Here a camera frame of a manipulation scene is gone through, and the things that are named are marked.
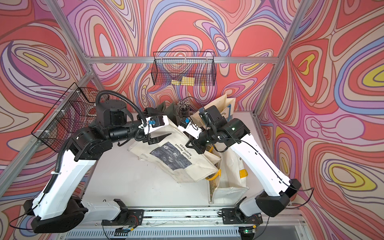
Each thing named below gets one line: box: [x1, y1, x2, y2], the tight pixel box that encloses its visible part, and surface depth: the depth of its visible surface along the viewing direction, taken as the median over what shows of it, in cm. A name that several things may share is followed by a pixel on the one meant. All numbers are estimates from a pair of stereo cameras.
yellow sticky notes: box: [171, 76, 195, 86], surface depth 86 cm
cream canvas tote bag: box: [128, 120, 222, 184], surface depth 71 cm
